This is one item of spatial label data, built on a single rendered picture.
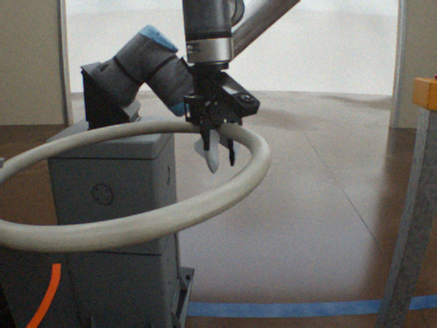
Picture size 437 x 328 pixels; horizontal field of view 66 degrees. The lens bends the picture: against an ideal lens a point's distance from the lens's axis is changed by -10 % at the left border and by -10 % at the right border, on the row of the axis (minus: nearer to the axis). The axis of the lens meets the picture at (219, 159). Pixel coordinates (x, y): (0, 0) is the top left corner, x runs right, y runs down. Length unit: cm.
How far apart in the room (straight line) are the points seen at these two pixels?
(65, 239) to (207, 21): 45
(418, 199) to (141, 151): 88
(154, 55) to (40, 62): 466
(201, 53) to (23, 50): 541
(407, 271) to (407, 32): 466
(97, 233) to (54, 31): 542
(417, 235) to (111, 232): 103
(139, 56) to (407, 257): 112
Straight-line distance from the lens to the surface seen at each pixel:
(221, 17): 69
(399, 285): 135
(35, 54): 590
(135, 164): 123
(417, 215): 122
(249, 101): 64
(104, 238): 38
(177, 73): 126
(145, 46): 129
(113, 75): 131
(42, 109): 596
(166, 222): 38
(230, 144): 75
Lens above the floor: 116
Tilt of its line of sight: 18 degrees down
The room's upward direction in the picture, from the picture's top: straight up
